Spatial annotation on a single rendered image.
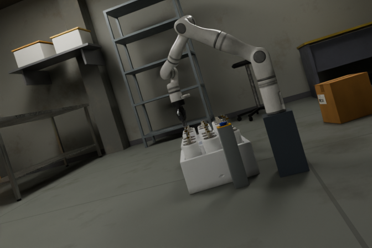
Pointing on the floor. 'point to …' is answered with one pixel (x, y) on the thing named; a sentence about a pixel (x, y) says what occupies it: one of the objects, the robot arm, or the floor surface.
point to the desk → (335, 51)
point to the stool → (252, 89)
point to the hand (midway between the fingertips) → (184, 123)
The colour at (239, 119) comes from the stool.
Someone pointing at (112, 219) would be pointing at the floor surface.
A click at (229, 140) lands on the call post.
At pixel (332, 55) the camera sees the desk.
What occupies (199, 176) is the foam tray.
